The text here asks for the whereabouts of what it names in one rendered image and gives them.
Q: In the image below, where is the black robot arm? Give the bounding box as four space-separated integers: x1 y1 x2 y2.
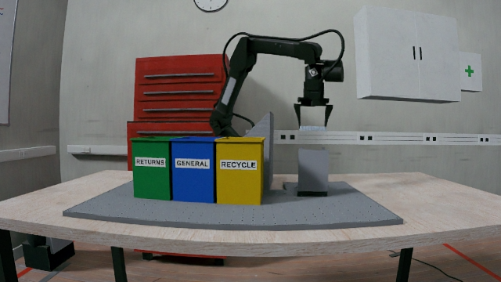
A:
209 36 344 137

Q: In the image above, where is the green bin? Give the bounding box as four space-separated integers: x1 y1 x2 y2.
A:
130 136 187 201

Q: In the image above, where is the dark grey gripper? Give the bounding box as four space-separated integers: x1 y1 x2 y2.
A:
294 97 333 128

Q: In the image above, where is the blue open-top bin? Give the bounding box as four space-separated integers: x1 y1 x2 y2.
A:
170 136 223 204

